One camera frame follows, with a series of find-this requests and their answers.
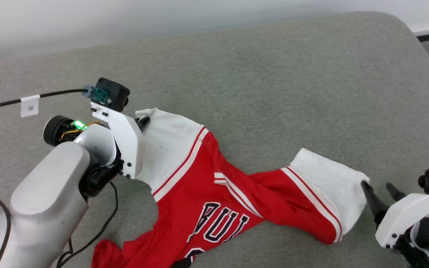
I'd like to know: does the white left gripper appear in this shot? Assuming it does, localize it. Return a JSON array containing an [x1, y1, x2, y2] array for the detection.
[[90, 102, 151, 180]]

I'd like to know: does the red white basketball jersey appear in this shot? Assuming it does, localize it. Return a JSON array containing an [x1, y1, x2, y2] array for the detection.
[[92, 108, 370, 268]]

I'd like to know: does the teal left camera plug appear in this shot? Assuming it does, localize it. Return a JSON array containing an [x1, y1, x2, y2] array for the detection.
[[82, 86, 110, 104]]

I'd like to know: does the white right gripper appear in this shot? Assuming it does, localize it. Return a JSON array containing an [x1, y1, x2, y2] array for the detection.
[[361, 181, 429, 249]]

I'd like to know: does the black left camera cable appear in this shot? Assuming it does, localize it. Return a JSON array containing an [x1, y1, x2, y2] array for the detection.
[[0, 89, 88, 114]]

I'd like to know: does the grey fabric sofa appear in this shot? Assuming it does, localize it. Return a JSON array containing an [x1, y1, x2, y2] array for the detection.
[[0, 11, 429, 268]]

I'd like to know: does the white printed cable label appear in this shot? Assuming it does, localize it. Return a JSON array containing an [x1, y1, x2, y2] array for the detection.
[[20, 95, 41, 118]]

